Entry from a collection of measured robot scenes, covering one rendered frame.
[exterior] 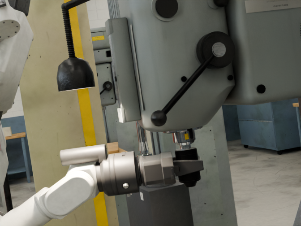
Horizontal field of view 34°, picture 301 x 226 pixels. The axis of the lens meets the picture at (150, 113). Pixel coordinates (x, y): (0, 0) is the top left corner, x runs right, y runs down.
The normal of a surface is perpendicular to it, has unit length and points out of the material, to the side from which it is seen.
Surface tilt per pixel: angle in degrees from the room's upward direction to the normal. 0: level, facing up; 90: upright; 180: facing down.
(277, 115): 90
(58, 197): 101
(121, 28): 90
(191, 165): 90
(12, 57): 85
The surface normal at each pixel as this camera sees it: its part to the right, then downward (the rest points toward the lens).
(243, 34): -0.21, 0.08
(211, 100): 0.36, 0.50
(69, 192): 0.01, 0.24
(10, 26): 0.40, 0.82
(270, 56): 0.25, 0.02
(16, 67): 0.92, -0.20
